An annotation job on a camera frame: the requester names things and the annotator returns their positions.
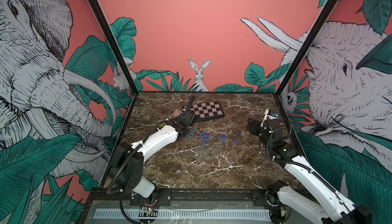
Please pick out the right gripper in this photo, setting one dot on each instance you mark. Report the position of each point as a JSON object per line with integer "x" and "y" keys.
{"x": 255, "y": 124}

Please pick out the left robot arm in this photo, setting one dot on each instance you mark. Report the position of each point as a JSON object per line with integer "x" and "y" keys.
{"x": 126, "y": 163}

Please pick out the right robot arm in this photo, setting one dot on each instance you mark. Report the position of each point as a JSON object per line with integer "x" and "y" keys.
{"x": 329, "y": 205}

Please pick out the small card box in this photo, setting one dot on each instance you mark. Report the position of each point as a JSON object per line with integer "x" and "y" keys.
{"x": 177, "y": 114}

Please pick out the folded chess board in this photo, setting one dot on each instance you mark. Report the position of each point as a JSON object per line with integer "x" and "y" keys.
{"x": 206, "y": 111}

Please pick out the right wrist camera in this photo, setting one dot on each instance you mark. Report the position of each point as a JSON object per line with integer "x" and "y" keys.
{"x": 271, "y": 114}

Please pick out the black mounting rail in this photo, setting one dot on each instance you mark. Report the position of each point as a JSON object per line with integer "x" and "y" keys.
{"x": 166, "y": 196}

